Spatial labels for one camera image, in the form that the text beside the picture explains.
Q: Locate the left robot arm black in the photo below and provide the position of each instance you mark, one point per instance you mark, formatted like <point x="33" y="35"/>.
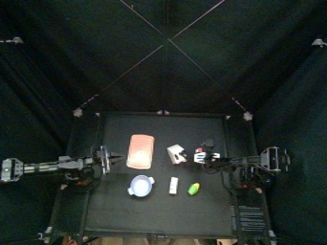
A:
<point x="37" y="167"/>

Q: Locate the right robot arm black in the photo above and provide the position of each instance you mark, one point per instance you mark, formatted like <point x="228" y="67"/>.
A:
<point x="272" y="159"/>

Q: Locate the orange rectangular sponge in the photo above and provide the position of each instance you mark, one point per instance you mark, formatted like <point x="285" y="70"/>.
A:
<point x="140" y="151"/>

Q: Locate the white segmented toy bar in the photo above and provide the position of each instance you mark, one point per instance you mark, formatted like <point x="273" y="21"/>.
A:
<point x="172" y="185"/>

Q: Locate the green yellow toy corn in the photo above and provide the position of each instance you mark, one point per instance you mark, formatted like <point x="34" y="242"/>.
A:
<point x="193" y="189"/>

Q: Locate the light blue toy pot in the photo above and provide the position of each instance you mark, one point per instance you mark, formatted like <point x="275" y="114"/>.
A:
<point x="140" y="185"/>

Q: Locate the grey frame corner bracket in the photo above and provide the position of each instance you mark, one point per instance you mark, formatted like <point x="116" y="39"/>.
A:
<point x="319" y="42"/>
<point x="14" y="40"/>
<point x="77" y="112"/>
<point x="247" y="115"/>
<point x="163" y="112"/>

